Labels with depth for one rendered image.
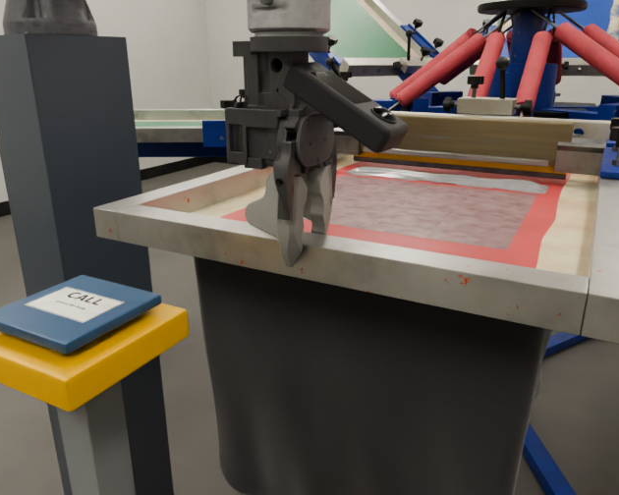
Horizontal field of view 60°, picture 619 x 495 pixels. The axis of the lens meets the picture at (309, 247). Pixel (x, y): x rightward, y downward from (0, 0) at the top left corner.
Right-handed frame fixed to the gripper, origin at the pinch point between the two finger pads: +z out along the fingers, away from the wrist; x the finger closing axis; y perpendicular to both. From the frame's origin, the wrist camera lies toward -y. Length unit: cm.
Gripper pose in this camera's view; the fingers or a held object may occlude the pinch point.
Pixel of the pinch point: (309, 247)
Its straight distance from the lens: 54.8
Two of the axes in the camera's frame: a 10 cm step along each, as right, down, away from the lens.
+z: 0.0, 9.4, 3.3
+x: -4.7, 2.9, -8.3
